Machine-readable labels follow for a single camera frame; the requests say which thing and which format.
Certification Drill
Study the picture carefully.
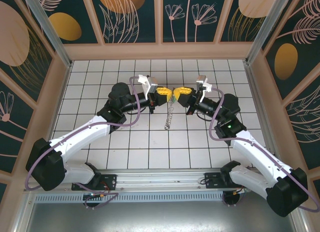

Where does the wall panel with pale disc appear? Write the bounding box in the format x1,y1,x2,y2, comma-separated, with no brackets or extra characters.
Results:
219,0,283,43

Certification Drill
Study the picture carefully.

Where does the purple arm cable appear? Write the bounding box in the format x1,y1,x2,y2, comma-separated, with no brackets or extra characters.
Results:
25,76,141,210
209,88,320,212

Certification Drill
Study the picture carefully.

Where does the side panel with large pale disc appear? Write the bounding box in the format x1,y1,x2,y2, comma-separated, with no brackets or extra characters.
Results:
0,0,56,104

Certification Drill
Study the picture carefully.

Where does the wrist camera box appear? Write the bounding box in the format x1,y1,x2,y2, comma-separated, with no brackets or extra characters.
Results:
137,74,160,95
195,75,213,102

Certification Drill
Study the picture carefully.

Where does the grey metal sheet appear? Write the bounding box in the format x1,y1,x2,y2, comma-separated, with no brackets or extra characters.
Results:
14,201,308,232

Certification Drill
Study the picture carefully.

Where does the aluminium frame post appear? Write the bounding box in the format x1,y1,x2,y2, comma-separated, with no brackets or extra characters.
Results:
19,0,73,69
244,0,293,65

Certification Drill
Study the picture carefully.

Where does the side panel with single flower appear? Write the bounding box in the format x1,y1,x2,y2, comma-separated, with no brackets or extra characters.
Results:
0,73,36,174

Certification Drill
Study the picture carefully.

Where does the small circuit board with wires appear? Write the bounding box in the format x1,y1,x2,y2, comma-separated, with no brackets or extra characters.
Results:
83,192,107,200

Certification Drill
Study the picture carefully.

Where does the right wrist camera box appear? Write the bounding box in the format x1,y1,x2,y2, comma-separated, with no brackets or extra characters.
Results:
195,75,213,102

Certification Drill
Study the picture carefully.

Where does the wall panel with leaf outlines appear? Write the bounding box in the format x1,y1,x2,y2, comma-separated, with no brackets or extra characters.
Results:
89,0,160,44

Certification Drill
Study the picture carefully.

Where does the grey slotted cable duct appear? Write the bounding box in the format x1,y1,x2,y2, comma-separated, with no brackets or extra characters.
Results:
33,193,241,203

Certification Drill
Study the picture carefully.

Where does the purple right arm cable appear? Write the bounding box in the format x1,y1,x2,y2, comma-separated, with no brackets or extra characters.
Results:
209,88,320,212

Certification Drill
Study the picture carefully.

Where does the side panel with feather leaf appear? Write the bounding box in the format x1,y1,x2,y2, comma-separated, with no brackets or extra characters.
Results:
282,83,320,171

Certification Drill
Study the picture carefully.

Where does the wall panel with flower outlines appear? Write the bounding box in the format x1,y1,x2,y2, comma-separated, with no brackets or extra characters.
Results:
161,0,219,44

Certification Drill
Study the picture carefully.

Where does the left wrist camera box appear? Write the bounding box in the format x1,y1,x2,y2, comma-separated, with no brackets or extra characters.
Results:
137,74,160,95

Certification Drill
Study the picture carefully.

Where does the wall panel with yellow oval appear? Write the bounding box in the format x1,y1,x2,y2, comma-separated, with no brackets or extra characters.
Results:
31,0,101,45

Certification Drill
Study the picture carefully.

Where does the aluminium side rail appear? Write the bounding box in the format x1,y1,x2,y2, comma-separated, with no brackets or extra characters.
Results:
243,61,285,169

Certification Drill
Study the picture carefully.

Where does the side panel with amber oval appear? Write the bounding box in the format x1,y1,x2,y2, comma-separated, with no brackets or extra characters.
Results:
261,0,320,101

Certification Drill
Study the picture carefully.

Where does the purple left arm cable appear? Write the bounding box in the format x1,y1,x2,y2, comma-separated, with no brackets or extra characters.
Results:
25,76,141,210

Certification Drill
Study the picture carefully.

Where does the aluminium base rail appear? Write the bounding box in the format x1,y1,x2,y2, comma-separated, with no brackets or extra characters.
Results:
23,167,298,193

